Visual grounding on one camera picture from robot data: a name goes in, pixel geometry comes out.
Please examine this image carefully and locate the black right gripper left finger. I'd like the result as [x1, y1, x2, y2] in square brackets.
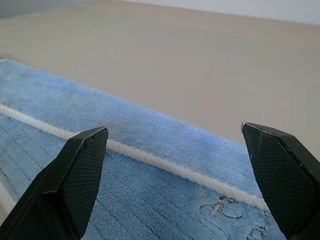
[0, 125, 109, 240]

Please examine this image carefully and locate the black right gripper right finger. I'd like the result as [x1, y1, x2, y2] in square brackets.
[240, 122, 320, 240]

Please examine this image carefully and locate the blue fleece towel white stripe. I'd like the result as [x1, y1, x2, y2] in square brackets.
[0, 58, 288, 240]

